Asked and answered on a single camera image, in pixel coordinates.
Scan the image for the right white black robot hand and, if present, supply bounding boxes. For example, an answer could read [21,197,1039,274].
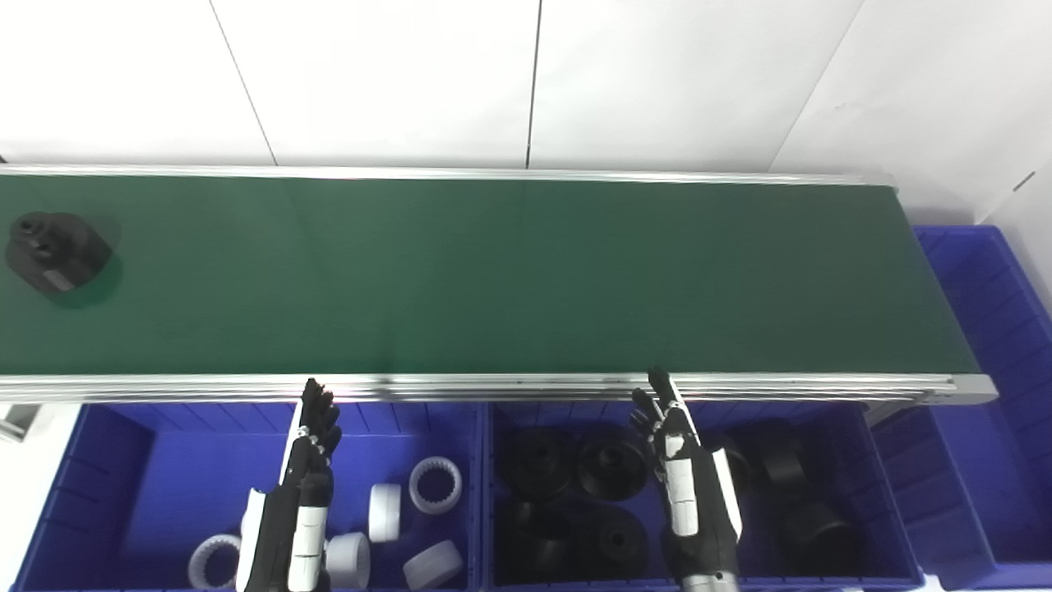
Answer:
[631,368,745,581]

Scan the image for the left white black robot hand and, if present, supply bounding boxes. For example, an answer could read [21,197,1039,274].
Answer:
[236,378,343,592]

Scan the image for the white cylindrical part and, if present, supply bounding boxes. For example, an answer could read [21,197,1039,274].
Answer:
[367,483,403,543]
[325,532,371,590]
[403,540,464,591]

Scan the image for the blue bin with white parts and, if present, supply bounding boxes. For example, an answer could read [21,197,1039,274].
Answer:
[12,401,487,592]

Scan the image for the blue bin with black parts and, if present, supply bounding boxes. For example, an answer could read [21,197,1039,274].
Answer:
[485,401,925,591]

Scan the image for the green conveyor belt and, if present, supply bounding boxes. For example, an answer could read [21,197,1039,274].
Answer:
[0,174,980,377]
[0,164,999,441]

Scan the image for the large empty blue bin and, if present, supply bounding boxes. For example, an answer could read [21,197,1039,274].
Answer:
[871,226,1052,590]

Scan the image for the white toothed ring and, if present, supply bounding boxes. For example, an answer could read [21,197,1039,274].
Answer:
[408,456,463,516]
[187,534,244,590]

